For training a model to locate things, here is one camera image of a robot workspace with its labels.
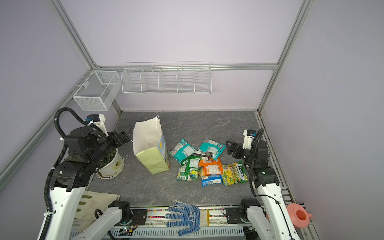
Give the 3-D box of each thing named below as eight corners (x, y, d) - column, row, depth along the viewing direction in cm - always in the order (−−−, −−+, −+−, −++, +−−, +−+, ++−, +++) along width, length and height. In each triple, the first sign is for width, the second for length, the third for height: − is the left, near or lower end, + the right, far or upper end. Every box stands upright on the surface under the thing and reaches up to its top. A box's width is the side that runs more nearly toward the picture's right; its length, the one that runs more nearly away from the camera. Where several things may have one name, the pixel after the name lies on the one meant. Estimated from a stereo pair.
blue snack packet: (202, 186, 85) (202, 185, 83) (200, 177, 88) (200, 176, 87) (223, 183, 86) (223, 182, 84) (220, 174, 89) (221, 173, 88)
